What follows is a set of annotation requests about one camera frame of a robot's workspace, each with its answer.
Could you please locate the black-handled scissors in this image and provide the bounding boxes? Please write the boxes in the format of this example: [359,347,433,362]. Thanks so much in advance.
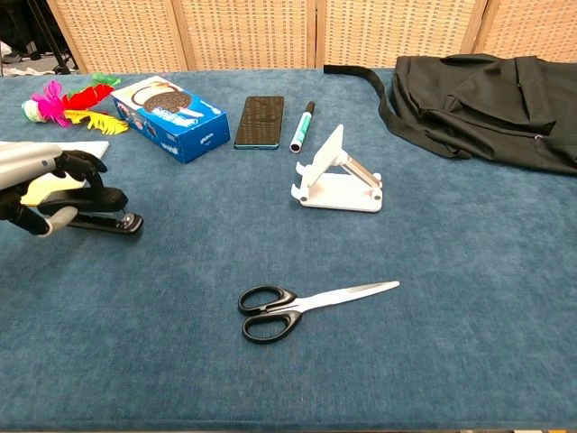
[237,281,401,345]

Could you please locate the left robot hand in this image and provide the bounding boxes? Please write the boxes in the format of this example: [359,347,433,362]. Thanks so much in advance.
[0,143,109,238]

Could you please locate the yellow white notepad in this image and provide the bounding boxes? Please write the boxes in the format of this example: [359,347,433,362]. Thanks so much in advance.
[0,140,111,207]

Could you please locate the green marker pen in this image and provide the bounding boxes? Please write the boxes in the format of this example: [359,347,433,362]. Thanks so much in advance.
[289,101,316,152]

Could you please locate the woven rattan folding screen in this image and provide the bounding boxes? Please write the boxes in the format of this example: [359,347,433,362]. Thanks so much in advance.
[46,0,577,75]

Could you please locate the blue cookie box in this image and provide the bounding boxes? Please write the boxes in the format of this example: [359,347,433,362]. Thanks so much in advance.
[110,76,232,165]

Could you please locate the black backpack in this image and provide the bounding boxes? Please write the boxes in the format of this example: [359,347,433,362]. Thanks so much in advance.
[323,53,577,177]

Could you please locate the black smartphone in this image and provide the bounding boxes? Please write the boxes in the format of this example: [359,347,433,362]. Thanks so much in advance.
[234,95,286,151]

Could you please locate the colourful feather shuttlecock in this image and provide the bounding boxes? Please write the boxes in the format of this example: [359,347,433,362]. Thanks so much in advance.
[21,72,131,136]

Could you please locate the black tripod stand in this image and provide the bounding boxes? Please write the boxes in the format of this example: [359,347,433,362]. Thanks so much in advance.
[27,0,78,76]

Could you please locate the black stapler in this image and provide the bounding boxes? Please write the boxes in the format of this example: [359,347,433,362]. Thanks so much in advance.
[36,187,145,235]

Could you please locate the white folding phone stand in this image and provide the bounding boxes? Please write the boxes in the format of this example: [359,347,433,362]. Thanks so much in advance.
[289,124,384,214]

